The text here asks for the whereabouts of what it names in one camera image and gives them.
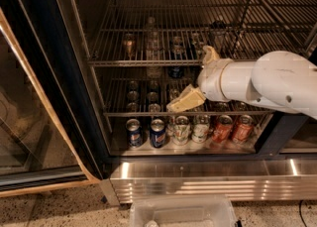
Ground top wire shelf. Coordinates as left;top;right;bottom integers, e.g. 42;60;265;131
88;0;317;67

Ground middle wire shelf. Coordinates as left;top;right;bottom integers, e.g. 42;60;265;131
102;65;281;118

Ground orange soda can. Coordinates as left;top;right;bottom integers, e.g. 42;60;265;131
211;115;233;144
232;115;254;144

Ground green can middle shelf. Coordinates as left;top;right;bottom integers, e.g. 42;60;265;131
189;33;205;59

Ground right blue Pepsi can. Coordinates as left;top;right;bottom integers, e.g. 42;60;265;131
150;119;165;149

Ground left green white can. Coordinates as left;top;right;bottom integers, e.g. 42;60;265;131
172;116;190;146

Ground dark fridge centre mullion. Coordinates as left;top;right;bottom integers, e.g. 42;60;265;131
255;49;317;157

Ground right orange soda can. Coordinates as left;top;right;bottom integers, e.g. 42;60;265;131
232;115;254;144

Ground wire shelf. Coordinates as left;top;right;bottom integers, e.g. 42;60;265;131
88;0;317;67
102;65;281;118

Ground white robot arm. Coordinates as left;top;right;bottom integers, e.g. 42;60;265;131
167;46;317;119

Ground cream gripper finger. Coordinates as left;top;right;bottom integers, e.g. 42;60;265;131
166;84;206;113
202;46;220;65

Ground stainless fridge base panel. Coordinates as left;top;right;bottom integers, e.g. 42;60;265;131
100;159;317;205

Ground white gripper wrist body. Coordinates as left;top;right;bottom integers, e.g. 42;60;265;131
197;58;233;102

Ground brown bottle middle shelf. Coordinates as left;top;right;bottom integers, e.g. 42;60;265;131
123;33;136;58

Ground left blue Pepsi can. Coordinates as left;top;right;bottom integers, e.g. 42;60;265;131
126;119;143;148

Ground blue pepsi can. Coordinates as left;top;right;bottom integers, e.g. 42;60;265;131
150;119;165;149
126;119;143;148

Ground dark cola bottle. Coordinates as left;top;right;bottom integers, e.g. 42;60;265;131
210;15;227;54

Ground open glass fridge door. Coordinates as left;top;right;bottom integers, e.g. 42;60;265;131
0;0;107;197

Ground clear water bottle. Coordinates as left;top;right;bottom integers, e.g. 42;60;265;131
145;17;162;79

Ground blue can middle shelf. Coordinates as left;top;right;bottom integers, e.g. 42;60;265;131
167;36;184;79

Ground clear plastic bin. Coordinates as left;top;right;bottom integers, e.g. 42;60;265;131
130;195;241;227

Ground black cable on floor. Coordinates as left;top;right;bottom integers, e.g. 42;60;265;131
298;199;309;227

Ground left orange soda can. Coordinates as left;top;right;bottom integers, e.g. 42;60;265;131
211;115;233;144

